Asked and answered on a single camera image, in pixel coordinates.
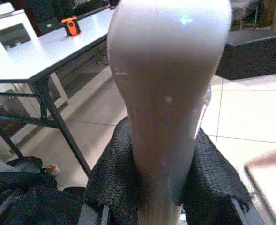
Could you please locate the beige long-handled dustpan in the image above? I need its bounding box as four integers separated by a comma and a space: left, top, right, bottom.
244, 144, 276, 225

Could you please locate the black bag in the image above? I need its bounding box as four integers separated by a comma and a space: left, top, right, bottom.
0, 156, 91, 225

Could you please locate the grey folding table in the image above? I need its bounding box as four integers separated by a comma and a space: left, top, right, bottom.
0, 8, 117, 177

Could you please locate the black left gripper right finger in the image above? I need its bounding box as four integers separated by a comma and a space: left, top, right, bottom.
181, 128, 252, 225

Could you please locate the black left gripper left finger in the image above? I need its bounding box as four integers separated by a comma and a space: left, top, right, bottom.
81, 116, 143, 225

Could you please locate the white-handled broom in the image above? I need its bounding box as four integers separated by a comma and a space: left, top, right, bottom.
106, 0, 233, 225

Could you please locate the white glass-door cabinet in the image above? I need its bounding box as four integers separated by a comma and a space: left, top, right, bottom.
0, 2, 39, 60

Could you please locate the black cube ottoman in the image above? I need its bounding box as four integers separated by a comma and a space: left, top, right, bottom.
216, 30, 276, 82

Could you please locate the orange and black device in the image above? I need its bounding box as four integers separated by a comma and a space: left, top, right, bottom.
61, 15, 82, 38

